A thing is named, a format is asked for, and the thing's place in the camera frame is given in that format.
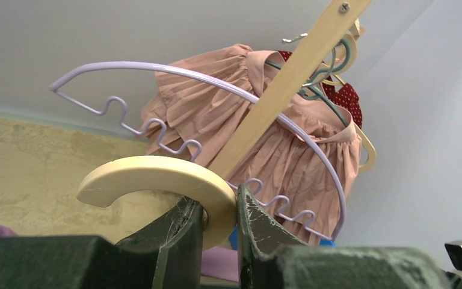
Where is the cream wooden hanger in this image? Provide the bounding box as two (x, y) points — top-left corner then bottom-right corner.
(76, 155), (237, 250)
(330, 18), (377, 173)

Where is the purple pleated skirt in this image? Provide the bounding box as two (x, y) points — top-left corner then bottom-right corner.
(0, 225), (239, 282)

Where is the cream wooden hanger front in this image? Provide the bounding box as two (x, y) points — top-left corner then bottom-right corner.
(76, 155), (237, 250)

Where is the wooden clothes rack frame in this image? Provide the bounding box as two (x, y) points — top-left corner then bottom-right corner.
(209, 0), (371, 179)

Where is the red polka dot dress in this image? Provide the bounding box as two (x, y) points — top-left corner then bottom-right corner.
(276, 50), (364, 129)

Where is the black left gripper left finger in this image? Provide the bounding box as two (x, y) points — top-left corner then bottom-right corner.
(116, 197), (203, 288)

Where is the metal rack rod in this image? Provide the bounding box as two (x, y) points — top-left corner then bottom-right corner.
(282, 33), (308, 44)

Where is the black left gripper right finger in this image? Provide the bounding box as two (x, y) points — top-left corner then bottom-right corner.
(237, 184), (305, 288)

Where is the teal hanger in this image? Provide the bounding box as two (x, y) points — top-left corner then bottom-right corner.
(264, 38), (352, 128)

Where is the pink pleated skirt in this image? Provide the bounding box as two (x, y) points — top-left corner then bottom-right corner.
(141, 44), (362, 246)

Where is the cream wooden hanger rear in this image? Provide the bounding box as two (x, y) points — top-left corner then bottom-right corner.
(330, 18), (377, 173)

